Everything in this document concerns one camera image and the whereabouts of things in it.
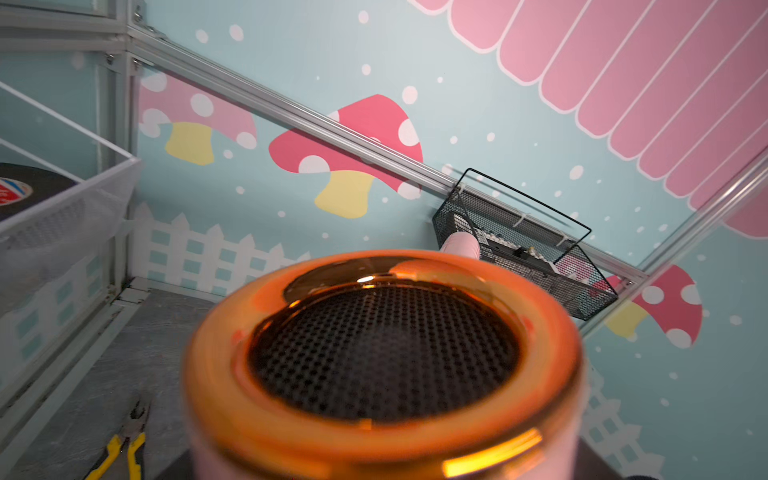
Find pink hair dryer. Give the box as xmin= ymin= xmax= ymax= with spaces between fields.
xmin=182 ymin=250 xmax=587 ymax=479

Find black comb in basket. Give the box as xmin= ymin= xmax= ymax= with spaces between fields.
xmin=453 ymin=213 xmax=559 ymax=277

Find black red tape measure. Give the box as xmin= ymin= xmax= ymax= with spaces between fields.
xmin=0 ymin=163 xmax=76 ymax=221

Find black wire mesh basket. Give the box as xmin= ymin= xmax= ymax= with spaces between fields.
xmin=432 ymin=168 xmax=618 ymax=322

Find white wire mesh basket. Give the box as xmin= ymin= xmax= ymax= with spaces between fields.
xmin=1 ymin=84 xmax=142 ymax=314

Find yellow handled pliers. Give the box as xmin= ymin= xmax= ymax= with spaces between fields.
xmin=83 ymin=396 xmax=151 ymax=480

